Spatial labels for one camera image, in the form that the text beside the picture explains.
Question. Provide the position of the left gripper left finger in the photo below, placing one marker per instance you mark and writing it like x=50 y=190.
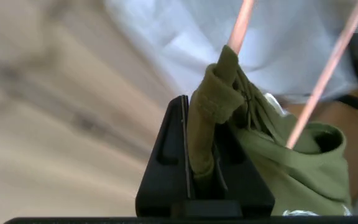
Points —
x=163 y=186

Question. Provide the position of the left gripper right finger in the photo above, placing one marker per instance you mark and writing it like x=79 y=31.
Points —
x=247 y=186

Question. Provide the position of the green garment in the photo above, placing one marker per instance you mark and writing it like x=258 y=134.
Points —
x=291 y=168

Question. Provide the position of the pale grey shorts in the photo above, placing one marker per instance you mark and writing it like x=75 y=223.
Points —
x=275 y=46

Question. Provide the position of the pink clothes hanger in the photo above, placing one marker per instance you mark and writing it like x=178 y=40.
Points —
x=241 y=25

